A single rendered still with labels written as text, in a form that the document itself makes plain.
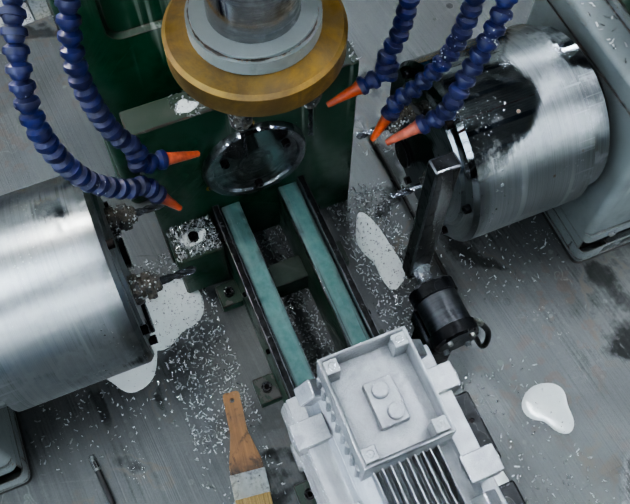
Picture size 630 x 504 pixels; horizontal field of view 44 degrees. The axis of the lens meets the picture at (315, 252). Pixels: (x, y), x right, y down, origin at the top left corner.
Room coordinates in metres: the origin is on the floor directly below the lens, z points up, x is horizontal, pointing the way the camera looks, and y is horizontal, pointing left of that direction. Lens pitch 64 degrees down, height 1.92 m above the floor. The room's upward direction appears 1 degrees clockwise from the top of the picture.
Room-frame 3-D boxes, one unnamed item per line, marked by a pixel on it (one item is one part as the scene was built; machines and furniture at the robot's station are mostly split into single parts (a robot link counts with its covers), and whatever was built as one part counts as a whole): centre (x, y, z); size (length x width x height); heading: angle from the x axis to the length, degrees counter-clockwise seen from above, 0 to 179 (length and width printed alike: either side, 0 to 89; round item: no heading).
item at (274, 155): (0.58, 0.08, 1.01); 0.15 x 0.02 x 0.15; 113
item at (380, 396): (0.22, -0.07, 1.11); 0.12 x 0.11 x 0.07; 23
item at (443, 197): (0.43, -0.13, 1.12); 0.04 x 0.03 x 0.26; 23
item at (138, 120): (0.64, 0.11, 0.97); 0.30 x 0.11 x 0.34; 113
